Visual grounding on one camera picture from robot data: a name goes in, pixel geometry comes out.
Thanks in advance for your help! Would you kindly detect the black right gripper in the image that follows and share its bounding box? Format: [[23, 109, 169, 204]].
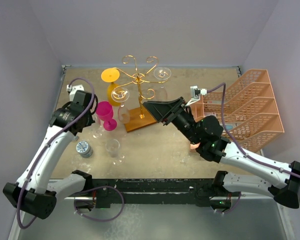
[[142, 96, 201, 145]]

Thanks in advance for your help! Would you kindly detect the clear wine glass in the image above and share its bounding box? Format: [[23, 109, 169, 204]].
[[153, 67, 172, 102], [105, 138, 125, 166], [91, 118, 104, 139], [111, 86, 131, 124]]

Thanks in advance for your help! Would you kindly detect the orange plastic goblet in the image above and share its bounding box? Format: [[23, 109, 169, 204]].
[[101, 68, 120, 107]]

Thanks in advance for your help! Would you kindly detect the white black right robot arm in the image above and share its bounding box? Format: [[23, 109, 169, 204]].
[[143, 97, 300, 209]]

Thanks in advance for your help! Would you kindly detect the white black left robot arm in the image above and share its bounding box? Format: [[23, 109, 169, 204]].
[[2, 90, 98, 219]]

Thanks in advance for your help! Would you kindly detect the pink plastic goblet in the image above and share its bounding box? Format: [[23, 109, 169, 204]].
[[95, 101, 117, 132]]

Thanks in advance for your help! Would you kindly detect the small round tin can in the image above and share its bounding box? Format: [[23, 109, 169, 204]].
[[75, 140, 93, 158]]

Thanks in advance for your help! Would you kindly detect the peach plastic file organizer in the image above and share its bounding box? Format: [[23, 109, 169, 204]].
[[190, 69, 284, 153]]

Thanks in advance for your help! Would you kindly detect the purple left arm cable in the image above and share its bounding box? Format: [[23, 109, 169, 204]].
[[15, 77, 96, 230]]

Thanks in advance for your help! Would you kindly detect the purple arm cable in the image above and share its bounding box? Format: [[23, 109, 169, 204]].
[[204, 82, 300, 182], [15, 77, 96, 230]]

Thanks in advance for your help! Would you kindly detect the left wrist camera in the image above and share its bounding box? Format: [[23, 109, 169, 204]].
[[66, 84, 85, 101]]

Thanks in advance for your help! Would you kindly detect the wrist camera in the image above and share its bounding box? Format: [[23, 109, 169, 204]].
[[66, 84, 85, 101], [185, 85, 208, 107]]

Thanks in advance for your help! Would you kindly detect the gold wire wine glass rack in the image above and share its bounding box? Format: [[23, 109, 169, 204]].
[[111, 55, 159, 133]]

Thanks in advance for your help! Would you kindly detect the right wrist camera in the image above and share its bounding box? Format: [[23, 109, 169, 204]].
[[185, 85, 208, 107]]

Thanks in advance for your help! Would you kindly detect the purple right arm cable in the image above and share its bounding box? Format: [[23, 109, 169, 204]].
[[204, 82, 300, 182]]

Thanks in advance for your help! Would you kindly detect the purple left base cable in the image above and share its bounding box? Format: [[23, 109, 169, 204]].
[[73, 185, 126, 222]]

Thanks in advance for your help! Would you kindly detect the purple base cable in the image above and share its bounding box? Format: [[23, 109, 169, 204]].
[[213, 191, 242, 216], [73, 185, 126, 222]]

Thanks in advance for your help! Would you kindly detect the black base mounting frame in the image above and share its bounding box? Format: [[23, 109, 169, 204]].
[[89, 178, 230, 208]]

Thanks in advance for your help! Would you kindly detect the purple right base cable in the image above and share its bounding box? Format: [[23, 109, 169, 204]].
[[213, 191, 242, 216]]

